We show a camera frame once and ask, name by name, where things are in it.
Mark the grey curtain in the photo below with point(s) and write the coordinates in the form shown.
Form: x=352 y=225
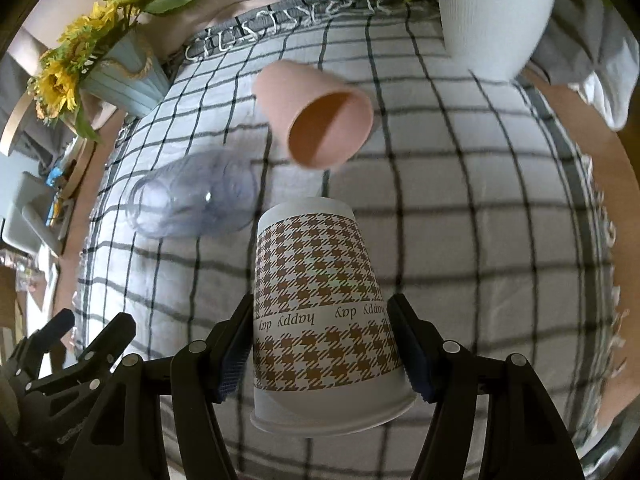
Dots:
x=589 y=47

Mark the white plant pot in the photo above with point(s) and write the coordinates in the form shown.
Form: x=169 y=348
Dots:
x=493 y=39

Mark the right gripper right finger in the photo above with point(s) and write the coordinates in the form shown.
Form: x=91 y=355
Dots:
x=525 y=436

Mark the pink curtain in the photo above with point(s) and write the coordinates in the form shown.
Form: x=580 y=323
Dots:
x=166 y=34

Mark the white projector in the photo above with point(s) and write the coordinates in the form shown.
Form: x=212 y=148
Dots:
x=29 y=201

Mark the sunflower bouquet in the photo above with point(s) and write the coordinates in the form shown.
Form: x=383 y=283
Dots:
x=56 y=88

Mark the clear plastic cup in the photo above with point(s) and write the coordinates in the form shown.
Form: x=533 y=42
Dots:
x=207 y=193

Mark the pink plastic cup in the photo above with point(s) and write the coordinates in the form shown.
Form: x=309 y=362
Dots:
x=319 y=119

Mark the light blue ribbed vase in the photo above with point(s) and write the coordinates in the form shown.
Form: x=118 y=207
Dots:
x=129 y=76

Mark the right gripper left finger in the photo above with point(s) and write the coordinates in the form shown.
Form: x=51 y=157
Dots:
x=123 y=437

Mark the houndstooth paper cup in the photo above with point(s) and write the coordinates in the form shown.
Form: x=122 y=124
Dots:
x=325 y=358

